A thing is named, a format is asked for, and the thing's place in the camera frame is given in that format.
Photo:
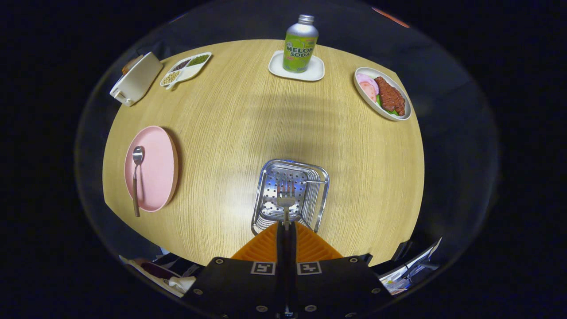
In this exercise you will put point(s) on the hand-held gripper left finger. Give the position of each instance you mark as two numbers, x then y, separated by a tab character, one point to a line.
281	248

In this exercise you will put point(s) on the pink ham slice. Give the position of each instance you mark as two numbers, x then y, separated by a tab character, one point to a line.
368	91
364	78

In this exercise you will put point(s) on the pink round plate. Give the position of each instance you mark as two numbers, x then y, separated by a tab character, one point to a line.
157	168

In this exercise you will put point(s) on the cream white toaster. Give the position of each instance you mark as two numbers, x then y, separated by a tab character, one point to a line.
137	82

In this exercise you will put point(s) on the white square coaster tray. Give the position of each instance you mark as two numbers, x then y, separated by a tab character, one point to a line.
316	71

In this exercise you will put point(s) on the brown toast slice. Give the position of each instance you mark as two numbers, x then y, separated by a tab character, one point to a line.
131	64

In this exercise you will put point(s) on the silver green soda bottle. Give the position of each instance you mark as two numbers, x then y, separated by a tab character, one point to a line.
300	46

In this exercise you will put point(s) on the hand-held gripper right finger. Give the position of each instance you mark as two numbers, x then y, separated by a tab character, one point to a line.
293	248

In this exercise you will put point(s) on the pile of yellow beans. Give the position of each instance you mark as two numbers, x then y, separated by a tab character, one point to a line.
171	78

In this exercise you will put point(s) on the green lettuce leaf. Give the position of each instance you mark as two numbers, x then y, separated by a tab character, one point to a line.
392	112

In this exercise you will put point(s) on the white divided snack dish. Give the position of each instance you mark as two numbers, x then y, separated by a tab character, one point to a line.
188	73

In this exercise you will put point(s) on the pile of dark beans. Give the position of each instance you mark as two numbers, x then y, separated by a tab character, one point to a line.
181	65

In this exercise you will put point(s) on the pile of green beans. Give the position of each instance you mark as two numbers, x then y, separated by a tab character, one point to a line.
199	60

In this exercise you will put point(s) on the perforated metal drain basket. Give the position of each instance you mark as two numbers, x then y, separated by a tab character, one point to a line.
268	195

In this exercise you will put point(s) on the red-brown meat piece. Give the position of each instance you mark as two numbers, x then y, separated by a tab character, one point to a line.
390	95

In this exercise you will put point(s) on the white oval food plate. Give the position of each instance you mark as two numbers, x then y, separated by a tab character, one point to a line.
363	99

